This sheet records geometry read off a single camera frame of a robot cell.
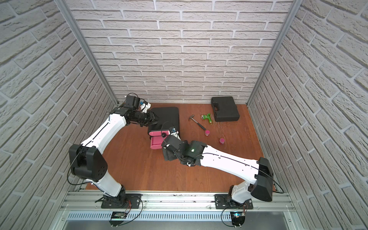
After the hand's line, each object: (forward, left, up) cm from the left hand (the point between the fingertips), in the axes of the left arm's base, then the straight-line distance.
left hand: (161, 117), depth 83 cm
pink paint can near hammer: (+2, -30, -20) cm, 36 cm away
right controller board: (-48, -41, -21) cm, 67 cm away
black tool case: (+23, -46, -16) cm, 54 cm away
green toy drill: (+16, -32, -18) cm, 39 cm away
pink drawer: (-6, +2, -8) cm, 10 cm away
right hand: (-19, -8, -2) cm, 20 cm away
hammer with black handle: (+17, -20, -20) cm, 33 cm away
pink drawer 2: (-10, +3, -12) cm, 16 cm away
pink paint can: (-5, -40, -19) cm, 44 cm away
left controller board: (-47, +20, -23) cm, 56 cm away
